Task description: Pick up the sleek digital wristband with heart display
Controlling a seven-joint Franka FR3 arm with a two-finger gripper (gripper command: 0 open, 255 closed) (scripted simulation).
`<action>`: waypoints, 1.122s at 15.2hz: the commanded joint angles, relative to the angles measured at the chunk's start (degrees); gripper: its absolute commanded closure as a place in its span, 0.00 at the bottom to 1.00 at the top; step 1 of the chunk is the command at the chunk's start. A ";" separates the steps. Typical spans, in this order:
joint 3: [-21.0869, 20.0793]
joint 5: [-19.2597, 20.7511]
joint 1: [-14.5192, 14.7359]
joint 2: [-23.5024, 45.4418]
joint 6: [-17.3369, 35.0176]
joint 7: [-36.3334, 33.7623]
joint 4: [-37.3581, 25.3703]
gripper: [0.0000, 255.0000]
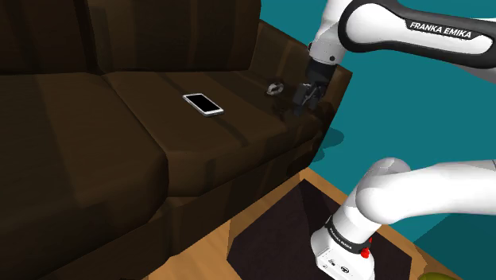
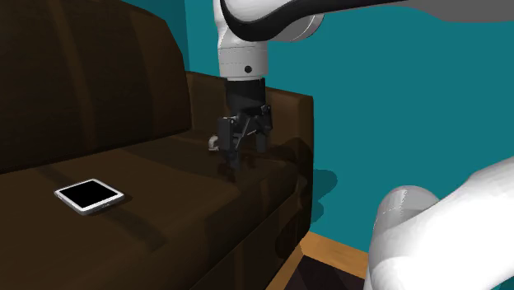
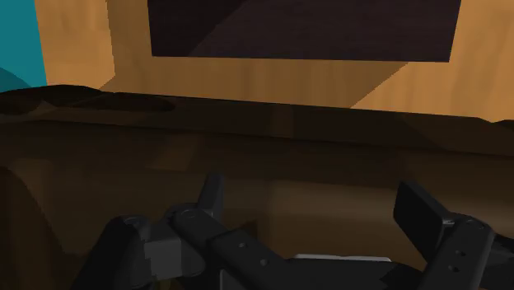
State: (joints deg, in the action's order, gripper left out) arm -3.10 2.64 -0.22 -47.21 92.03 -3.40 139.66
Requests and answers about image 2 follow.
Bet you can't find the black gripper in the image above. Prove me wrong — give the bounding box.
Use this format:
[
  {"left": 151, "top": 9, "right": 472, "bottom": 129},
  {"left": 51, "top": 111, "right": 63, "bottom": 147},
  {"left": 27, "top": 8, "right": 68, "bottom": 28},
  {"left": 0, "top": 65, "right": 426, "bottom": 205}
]
[{"left": 217, "top": 77, "right": 274, "bottom": 171}]

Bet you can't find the dark brown sofa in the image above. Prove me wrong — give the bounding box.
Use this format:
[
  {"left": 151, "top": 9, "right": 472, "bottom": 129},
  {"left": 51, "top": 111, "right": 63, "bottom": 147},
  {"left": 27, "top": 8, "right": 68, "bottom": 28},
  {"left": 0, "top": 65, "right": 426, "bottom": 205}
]
[{"left": 0, "top": 0, "right": 315, "bottom": 290}]

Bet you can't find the white tablet with black screen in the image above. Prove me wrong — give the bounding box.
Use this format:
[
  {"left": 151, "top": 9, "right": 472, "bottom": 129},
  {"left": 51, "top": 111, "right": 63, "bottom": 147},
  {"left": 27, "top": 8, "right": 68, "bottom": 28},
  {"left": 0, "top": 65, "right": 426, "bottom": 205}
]
[{"left": 54, "top": 178, "right": 125, "bottom": 216}]

